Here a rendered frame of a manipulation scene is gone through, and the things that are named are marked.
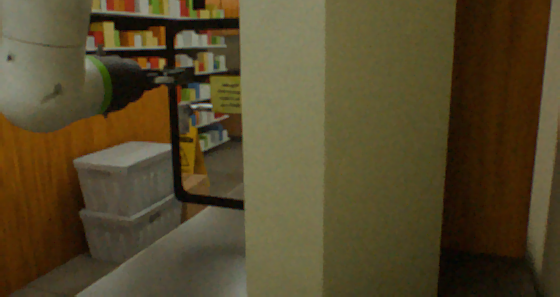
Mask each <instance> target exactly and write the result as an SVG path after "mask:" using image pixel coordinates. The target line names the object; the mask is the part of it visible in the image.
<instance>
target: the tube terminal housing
mask: <svg viewBox="0 0 560 297"><path fill-rule="evenodd" d="M456 2H457V0H239V8H240V44H241V82H242V119H243V157H244V195H245V232H246V269H247V297H437V286H438V271H439V256H440V241H441V227H442V212H443V196H444V181H445V167H446V152H447V137H448V121H449V107H450V92H451V77H452V62H453V47H454V32H455V17H456Z"/></svg>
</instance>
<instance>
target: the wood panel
mask: <svg viewBox="0 0 560 297"><path fill-rule="evenodd" d="M551 4H552V0H457V2H456V17H455V32H454V47H453V62H452V77H451V92H450V107H449V121H448V137H447V152H446V167H445V181H444V196H443V212H442V227H441V241H440V247H443V248H451V249H458V250H464V251H471V252H478V253H485V254H492V255H500V256H506V257H513V258H520V259H525V252H526V242H527V233H528V224H529V215H530V206H531V196H532V187H533V178H534V168H535V160H536V151H537V141H538V132H539V123H540V114H541V105H542V96H543V86H544V77H545V59H546V50H547V40H548V31H549V22H550V13H551Z"/></svg>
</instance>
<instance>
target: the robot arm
mask: <svg viewBox="0 0 560 297"><path fill-rule="evenodd" d="M93 1H94V0H0V112H1V113H2V115H3V116H4V117H6V118H7V119H8V120H9V121H10V122H12V123H13V124H14V125H16V126H18V127H20V128H22V129H23V130H26V131H30V132H36V133H48V132H53V131H56V130H59V129H61V128H63V127H65V126H67V125H69V124H71V123H73V122H75V121H77V120H80V119H83V118H86V117H91V116H95V115H100V114H103V117H104V118H108V116H109V114H110V112H115V111H120V110H122V109H125V108H126V107H127V106H128V105H129V104H132V103H135V102H137V101H139V100H140V99H141V98H142V97H143V95H144V93H145V92H148V91H152V90H153V89H158V88H161V86H162V85H164V86H165V87H168V88H173V87H175V86H180V84H184V83H186V82H189V81H195V73H194V66H183V67H173V68H170V70H169V65H163V70H160V69H150V68H141V66H140V65H139V64H138V63H136V62H135V61H133V60H131V59H127V58H126V59H122V58H121V57H119V56H117V55H114V54H112V53H110V54H106V53H105V52H104V50H103V44H96V46H97V52H96V54H95V55H92V54H90V55H88V56H86V46H87V37H88V30H89V23H90V17H91V12H92V7H93Z"/></svg>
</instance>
